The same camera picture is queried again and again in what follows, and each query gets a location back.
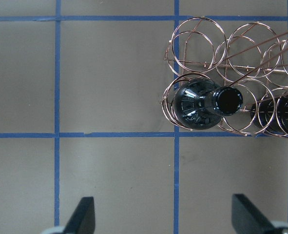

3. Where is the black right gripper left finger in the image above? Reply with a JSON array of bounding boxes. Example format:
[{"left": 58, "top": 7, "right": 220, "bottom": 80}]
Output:
[{"left": 63, "top": 196, "right": 96, "bottom": 234}]

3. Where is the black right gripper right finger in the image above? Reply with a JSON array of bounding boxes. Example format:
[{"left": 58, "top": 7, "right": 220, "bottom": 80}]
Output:
[{"left": 231, "top": 194, "right": 282, "bottom": 234}]

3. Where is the dark glass wine bottle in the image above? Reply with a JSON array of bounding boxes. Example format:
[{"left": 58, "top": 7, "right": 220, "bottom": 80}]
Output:
[
  {"left": 173, "top": 78, "right": 243, "bottom": 130},
  {"left": 250, "top": 96, "right": 288, "bottom": 135}
]

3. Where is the copper wire wine basket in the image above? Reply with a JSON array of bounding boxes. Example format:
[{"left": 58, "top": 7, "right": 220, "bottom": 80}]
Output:
[{"left": 161, "top": 17, "right": 288, "bottom": 138}]

